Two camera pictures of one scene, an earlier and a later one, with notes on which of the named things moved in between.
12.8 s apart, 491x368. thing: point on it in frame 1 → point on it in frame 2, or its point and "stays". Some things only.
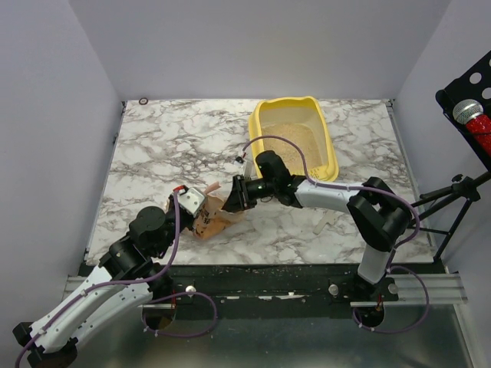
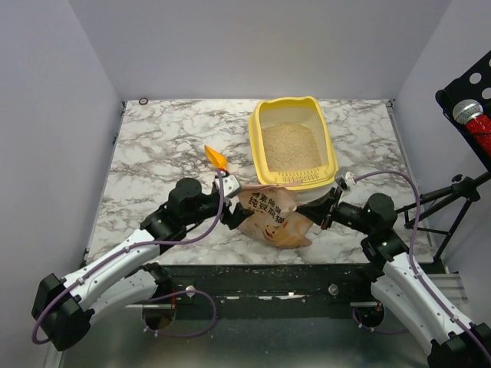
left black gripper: [191, 226] → [234, 220]
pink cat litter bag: [213, 220] → [274, 220]
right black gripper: [244, 190] → [329, 209]
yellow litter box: [301, 120] stays
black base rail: [281, 291] stays
